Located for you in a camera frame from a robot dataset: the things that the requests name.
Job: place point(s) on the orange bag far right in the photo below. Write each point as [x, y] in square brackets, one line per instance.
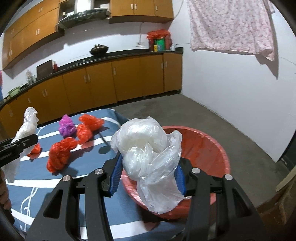
[88, 125]

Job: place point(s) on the dark cutting board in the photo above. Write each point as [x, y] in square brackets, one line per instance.
[45, 69]

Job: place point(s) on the white plastic bag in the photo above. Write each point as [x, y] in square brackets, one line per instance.
[150, 157]

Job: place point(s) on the person hand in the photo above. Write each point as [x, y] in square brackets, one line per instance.
[4, 193]

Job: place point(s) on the red plastic waste basket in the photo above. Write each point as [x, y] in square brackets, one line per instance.
[203, 151]

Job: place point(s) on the black wok with lid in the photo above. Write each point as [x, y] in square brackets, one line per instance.
[99, 50]

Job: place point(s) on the lower wooden kitchen cabinets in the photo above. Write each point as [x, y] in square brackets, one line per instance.
[95, 85]

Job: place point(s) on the orange bag near centre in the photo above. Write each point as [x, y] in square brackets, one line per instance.
[59, 154]

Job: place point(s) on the range hood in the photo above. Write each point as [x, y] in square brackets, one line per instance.
[73, 13]

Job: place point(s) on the blue white striped tablecloth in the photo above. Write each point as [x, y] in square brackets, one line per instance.
[33, 183]

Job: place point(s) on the red bag of groceries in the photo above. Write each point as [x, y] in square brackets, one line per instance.
[159, 40]

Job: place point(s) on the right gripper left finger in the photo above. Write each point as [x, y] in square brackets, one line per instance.
[58, 218]

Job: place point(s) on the small orange bag scrap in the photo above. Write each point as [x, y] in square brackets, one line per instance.
[36, 150]

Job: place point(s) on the jar wrapped in plastic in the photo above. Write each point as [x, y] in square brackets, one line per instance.
[30, 77]

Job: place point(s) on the purple plastic bag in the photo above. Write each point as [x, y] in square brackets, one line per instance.
[66, 126]

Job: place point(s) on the pink floral hanging cloth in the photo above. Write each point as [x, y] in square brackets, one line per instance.
[232, 26]

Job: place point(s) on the orange bag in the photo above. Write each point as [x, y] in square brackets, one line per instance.
[59, 154]
[88, 125]

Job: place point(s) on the wooden kitchen cabinets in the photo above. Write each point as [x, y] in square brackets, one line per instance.
[95, 85]
[48, 20]

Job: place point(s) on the red sauce bottle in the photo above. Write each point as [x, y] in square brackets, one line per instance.
[55, 67]

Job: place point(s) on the green basin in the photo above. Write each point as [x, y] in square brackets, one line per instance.
[13, 92]

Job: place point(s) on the upper wooden kitchen cabinets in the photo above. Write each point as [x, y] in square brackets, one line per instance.
[48, 20]

